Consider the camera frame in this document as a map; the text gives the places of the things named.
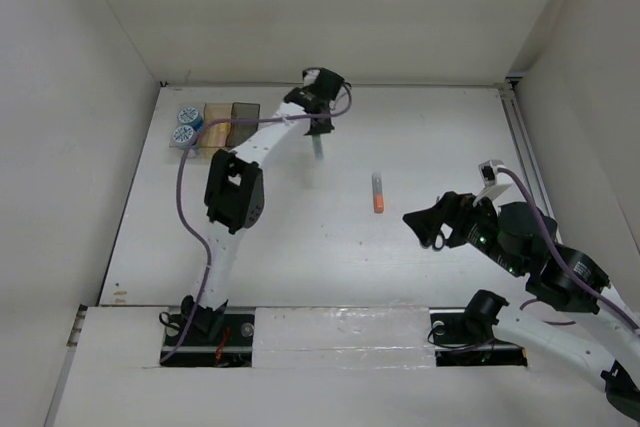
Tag aluminium rail right edge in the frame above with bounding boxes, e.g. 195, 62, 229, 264
496, 77, 554, 217

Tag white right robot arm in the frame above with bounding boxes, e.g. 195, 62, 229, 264
403, 191, 639, 420

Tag yellow capped orange highlighter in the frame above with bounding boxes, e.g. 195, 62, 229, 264
213, 122, 232, 139

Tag orange capped grey highlighter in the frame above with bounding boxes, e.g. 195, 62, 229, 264
371, 172, 385, 214

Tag amber plastic container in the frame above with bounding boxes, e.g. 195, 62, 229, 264
194, 103, 233, 160

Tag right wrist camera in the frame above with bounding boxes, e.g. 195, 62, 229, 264
473, 159, 513, 206

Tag green capped highlighter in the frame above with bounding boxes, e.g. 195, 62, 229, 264
311, 135, 324, 162

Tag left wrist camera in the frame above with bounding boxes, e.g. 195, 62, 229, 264
302, 68, 320, 86

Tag black handled scissors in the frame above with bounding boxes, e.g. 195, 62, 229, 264
431, 231, 447, 252

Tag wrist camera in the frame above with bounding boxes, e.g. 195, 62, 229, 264
302, 68, 320, 86
473, 159, 513, 206

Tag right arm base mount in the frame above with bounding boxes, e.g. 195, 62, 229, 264
426, 290, 528, 367

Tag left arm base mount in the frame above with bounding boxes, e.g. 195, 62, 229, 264
159, 309, 255, 368

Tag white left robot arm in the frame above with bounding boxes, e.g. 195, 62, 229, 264
181, 68, 352, 344

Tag smoky grey plastic container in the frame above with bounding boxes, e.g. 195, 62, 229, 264
226, 102, 261, 149

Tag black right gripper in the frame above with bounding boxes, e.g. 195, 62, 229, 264
401, 186, 524, 276

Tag clear plastic container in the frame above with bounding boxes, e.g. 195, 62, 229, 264
170, 103, 205, 157

